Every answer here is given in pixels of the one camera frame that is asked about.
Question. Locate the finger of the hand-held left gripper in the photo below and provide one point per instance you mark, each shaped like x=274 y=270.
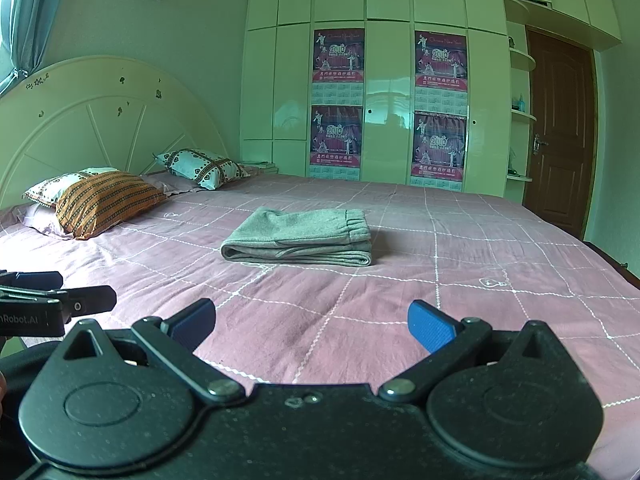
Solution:
x=92 y=300
x=30 y=280

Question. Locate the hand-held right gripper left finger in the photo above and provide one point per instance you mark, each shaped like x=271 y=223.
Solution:
x=192 y=321

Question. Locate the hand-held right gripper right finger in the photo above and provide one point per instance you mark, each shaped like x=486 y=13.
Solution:
x=430 y=329

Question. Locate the grey pants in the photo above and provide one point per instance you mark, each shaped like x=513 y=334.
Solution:
x=300 y=230

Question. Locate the pink pillow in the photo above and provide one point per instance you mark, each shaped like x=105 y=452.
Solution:
x=37 y=219
x=167 y=183

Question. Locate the pink checked bed sheet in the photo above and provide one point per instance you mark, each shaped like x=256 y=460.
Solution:
x=450 y=260

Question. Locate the white patterned pillow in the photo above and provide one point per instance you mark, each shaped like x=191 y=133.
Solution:
x=200 y=167
x=55 y=187

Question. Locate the orange striped pillow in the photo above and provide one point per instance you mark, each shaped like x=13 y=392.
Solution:
x=105 y=200

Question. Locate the stack of books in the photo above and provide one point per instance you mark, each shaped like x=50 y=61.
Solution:
x=260 y=166

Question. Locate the white round headboard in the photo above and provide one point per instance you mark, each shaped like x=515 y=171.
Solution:
x=100 y=110

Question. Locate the teal bottle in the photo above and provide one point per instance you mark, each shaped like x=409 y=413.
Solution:
x=521 y=102

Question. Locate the brown wooden door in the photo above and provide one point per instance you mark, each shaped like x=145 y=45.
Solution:
x=555 y=110

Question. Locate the grey curtain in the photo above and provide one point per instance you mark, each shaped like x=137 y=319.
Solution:
x=30 y=10

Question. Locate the white rounded corner shelf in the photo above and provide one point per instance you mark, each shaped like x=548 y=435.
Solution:
x=520 y=60

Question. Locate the white built-in wardrobe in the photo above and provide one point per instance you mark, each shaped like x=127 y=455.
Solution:
x=390 y=10

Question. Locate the red calendar wall poster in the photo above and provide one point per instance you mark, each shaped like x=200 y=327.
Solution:
x=440 y=62
x=338 y=57
x=335 y=135
x=439 y=147

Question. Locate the dark wooden bed frame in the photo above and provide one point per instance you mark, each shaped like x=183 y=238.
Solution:
x=615 y=266

